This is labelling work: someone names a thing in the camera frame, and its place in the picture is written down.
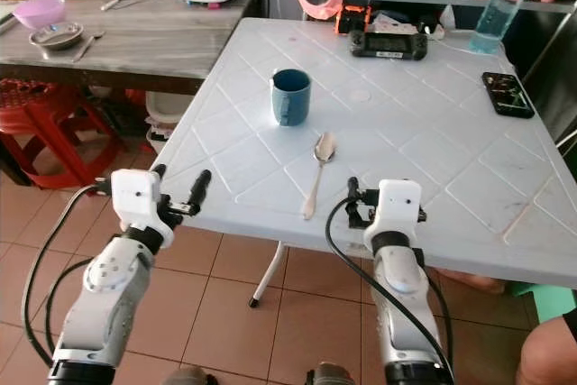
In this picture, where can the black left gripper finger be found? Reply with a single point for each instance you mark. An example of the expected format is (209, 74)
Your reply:
(158, 169)
(199, 187)

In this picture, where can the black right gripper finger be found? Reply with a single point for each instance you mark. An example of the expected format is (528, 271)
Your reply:
(353, 188)

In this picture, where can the metal spoon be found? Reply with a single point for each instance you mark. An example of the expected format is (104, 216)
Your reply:
(325, 148)

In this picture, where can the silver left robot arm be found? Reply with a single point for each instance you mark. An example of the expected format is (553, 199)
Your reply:
(108, 299)

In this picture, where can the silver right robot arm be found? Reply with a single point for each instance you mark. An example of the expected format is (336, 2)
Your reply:
(401, 313)

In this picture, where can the white plastic bin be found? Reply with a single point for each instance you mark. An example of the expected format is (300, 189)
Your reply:
(167, 107)

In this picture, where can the white plastic table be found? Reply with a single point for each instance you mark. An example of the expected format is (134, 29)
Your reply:
(415, 132)

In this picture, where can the blue ceramic mug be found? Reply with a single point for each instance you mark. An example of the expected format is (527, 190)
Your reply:
(290, 101)

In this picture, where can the grey wooden table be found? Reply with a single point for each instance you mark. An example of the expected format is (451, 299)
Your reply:
(171, 42)

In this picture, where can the red plastic stool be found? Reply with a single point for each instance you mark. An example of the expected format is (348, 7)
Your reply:
(45, 105)

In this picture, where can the person bare foot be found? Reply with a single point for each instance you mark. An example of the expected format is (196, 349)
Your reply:
(473, 281)

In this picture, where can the black game controller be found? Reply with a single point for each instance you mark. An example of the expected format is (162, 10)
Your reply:
(388, 45)

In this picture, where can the grey left robot foot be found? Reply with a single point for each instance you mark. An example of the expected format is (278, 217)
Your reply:
(189, 378)

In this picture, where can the grey robot foot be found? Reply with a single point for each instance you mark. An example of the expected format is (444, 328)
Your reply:
(332, 376)
(189, 378)

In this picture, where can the metal plate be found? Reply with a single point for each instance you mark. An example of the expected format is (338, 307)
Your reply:
(56, 37)

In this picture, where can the orange and black device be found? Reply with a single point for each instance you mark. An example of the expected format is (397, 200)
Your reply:
(352, 20)

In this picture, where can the black phone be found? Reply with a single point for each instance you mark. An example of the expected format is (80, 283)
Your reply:
(508, 95)

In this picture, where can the grey right robot foot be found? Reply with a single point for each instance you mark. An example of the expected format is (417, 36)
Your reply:
(332, 376)

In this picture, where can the purple plastic bowl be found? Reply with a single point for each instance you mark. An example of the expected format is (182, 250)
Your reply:
(40, 12)

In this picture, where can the green plastic stool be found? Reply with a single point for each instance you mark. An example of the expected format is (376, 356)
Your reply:
(545, 299)

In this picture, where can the clear blue-capped water bottle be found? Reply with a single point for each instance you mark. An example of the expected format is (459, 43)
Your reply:
(500, 6)

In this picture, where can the person bare knee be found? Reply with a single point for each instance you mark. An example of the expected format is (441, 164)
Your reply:
(550, 353)

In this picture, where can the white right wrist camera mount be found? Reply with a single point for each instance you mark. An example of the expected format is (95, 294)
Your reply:
(397, 205)

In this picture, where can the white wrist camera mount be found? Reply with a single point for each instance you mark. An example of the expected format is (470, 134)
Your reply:
(135, 200)
(397, 205)

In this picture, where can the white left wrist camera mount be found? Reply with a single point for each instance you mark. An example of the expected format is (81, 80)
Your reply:
(135, 200)

